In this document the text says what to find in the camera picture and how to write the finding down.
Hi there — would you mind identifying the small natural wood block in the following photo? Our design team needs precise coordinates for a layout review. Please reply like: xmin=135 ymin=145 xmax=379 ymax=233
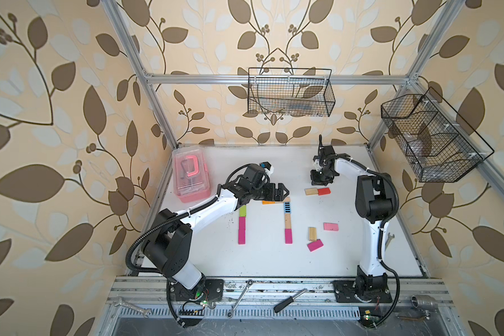
xmin=308 ymin=227 xmax=317 ymax=242

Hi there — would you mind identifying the silver wrench on table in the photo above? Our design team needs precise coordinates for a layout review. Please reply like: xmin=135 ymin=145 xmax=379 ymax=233
xmin=385 ymin=232 xmax=396 ymax=249

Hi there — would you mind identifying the right black wire basket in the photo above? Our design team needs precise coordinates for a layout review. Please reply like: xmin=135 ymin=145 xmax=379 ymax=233
xmin=381 ymin=87 xmax=495 ymax=183

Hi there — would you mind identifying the magenta block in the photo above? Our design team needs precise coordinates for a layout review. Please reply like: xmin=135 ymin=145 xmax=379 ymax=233
xmin=307 ymin=239 xmax=324 ymax=252
xmin=284 ymin=229 xmax=293 ymax=244
xmin=238 ymin=230 xmax=246 ymax=245
xmin=239 ymin=217 xmax=246 ymax=231

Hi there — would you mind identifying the back black wire basket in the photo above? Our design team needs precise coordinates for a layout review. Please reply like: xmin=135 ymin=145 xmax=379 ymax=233
xmin=247 ymin=67 xmax=336 ymax=118

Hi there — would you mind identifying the pink plastic storage box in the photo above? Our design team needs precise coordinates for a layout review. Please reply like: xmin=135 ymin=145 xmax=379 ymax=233
xmin=172 ymin=146 xmax=211 ymax=203

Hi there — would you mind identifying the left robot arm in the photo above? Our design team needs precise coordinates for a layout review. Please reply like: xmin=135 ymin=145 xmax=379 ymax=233
xmin=125 ymin=162 xmax=290 ymax=303

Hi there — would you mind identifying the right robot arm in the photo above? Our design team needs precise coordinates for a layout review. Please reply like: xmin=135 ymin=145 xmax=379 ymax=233
xmin=310 ymin=137 xmax=400 ymax=329

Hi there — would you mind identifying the silver wrench bottom left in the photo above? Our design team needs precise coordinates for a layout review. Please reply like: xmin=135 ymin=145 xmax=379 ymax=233
xmin=113 ymin=297 xmax=152 ymax=318

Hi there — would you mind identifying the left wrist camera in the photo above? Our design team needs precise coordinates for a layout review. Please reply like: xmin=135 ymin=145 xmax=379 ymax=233
xmin=259 ymin=162 xmax=274 ymax=176

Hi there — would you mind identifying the light pink block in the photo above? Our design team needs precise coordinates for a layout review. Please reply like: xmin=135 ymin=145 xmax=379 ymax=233
xmin=323 ymin=223 xmax=339 ymax=232

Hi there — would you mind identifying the black handled screwdriver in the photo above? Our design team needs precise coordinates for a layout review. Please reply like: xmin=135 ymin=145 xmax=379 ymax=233
xmin=274 ymin=288 xmax=308 ymax=314

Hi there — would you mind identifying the metal pipe fitting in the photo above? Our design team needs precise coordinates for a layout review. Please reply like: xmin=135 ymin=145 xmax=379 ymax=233
xmin=411 ymin=295 xmax=438 ymax=311

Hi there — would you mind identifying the red block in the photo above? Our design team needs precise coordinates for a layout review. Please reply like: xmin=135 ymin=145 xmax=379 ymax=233
xmin=318 ymin=188 xmax=331 ymax=195

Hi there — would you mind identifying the black wire basket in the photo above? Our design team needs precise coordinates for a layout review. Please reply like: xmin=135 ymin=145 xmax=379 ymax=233
xmin=381 ymin=87 xmax=495 ymax=183
xmin=247 ymin=67 xmax=336 ymax=118

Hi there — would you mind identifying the silver wrench on rail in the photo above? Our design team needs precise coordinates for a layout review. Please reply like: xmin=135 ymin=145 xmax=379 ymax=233
xmin=226 ymin=279 xmax=254 ymax=319

